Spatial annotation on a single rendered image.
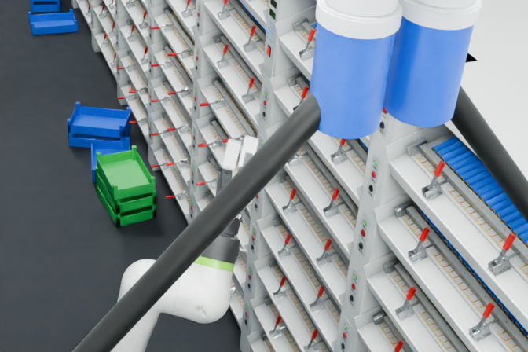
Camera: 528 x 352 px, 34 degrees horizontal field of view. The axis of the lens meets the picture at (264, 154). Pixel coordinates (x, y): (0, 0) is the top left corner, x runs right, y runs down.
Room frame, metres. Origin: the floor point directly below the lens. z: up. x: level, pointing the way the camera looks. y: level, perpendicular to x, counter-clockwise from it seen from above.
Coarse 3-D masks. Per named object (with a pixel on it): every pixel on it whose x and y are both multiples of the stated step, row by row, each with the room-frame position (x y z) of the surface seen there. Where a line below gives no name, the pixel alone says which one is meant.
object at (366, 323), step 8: (368, 312) 1.74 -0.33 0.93; (376, 312) 1.75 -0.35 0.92; (384, 312) 1.75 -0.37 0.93; (360, 320) 1.73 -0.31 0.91; (368, 320) 1.74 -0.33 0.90; (376, 320) 1.73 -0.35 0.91; (360, 328) 1.73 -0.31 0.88; (368, 328) 1.72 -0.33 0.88; (376, 328) 1.72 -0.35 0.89; (384, 328) 1.72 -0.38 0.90; (360, 336) 1.72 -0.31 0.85; (368, 336) 1.70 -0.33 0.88; (376, 336) 1.70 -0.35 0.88; (392, 336) 1.69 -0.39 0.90; (368, 344) 1.67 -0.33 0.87; (376, 344) 1.67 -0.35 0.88; (384, 344) 1.67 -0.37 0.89; (392, 344) 1.66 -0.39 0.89
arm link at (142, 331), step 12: (132, 264) 1.37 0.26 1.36; (144, 264) 1.36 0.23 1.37; (132, 276) 1.33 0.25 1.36; (120, 288) 1.34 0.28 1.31; (168, 300) 1.31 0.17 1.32; (156, 312) 1.32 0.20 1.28; (168, 312) 1.31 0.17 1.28; (144, 324) 1.30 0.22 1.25; (132, 336) 1.30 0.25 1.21; (144, 336) 1.31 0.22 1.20; (120, 348) 1.30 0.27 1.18; (132, 348) 1.30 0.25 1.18; (144, 348) 1.32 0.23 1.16
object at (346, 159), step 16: (272, 80) 2.36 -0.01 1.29; (288, 80) 2.36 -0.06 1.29; (304, 80) 2.39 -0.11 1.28; (288, 96) 2.32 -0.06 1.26; (304, 96) 2.23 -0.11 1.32; (288, 112) 2.26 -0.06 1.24; (320, 144) 2.07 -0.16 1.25; (336, 144) 2.06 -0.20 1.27; (352, 144) 2.02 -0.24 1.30; (336, 160) 1.98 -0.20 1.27; (352, 160) 1.97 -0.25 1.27; (336, 176) 1.96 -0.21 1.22; (352, 176) 1.91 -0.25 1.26; (352, 192) 1.86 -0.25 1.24
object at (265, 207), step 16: (288, 0) 2.38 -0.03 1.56; (304, 0) 2.40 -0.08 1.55; (288, 16) 2.38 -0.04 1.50; (288, 64) 2.39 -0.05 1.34; (272, 96) 2.37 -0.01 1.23; (272, 112) 2.37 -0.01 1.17; (272, 208) 2.38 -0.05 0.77; (256, 224) 2.40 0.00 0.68; (256, 240) 2.39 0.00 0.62; (256, 256) 2.38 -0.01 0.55; (256, 272) 2.37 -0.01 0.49; (256, 288) 2.37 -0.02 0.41; (256, 320) 2.38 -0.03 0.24; (240, 336) 2.45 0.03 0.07
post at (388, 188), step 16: (400, 128) 1.74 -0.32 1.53; (416, 128) 1.76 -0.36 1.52; (384, 144) 1.76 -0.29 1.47; (368, 160) 1.81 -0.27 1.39; (384, 160) 1.74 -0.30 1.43; (368, 176) 1.80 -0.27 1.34; (384, 176) 1.73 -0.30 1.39; (384, 192) 1.73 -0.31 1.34; (400, 192) 1.75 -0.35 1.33; (368, 208) 1.77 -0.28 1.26; (368, 240) 1.75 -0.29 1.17; (352, 256) 1.81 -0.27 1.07; (368, 256) 1.74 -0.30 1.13; (352, 272) 1.79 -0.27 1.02; (368, 288) 1.74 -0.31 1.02; (368, 304) 1.74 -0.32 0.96; (352, 320) 1.76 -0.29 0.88; (352, 336) 1.74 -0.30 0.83
